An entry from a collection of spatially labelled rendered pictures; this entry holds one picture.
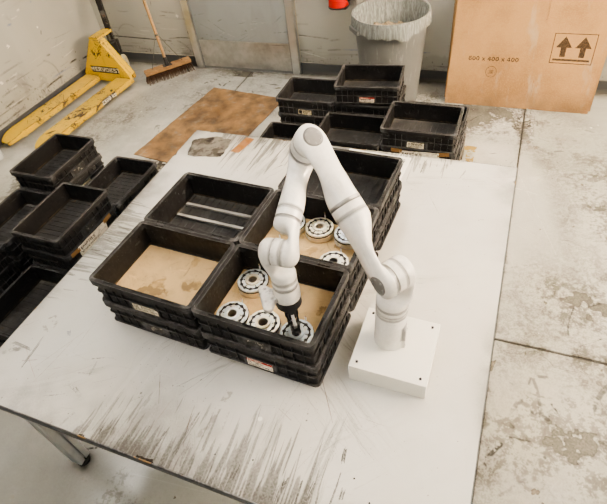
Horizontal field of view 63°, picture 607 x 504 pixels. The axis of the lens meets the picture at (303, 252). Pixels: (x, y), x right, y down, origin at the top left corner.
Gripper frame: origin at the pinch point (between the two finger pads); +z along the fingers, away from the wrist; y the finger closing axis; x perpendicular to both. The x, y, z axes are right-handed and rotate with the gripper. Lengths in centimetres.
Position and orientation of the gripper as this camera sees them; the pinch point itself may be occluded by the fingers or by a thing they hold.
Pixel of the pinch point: (293, 325)
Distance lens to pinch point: 149.3
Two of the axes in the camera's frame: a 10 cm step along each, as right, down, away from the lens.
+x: -9.6, 2.5, -1.0
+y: -2.5, -6.7, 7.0
